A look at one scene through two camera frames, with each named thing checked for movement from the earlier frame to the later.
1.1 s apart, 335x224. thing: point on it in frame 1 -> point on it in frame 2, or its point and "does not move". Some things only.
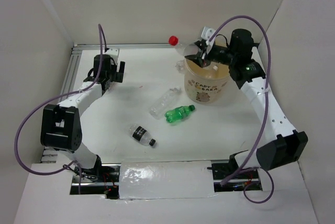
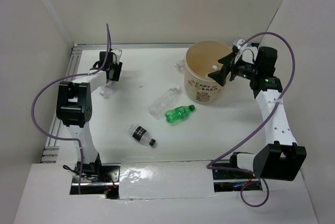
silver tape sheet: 166,179 does not move
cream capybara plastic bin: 208,85 does not move
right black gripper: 197,58 -> 220,76
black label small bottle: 142,135 does not move
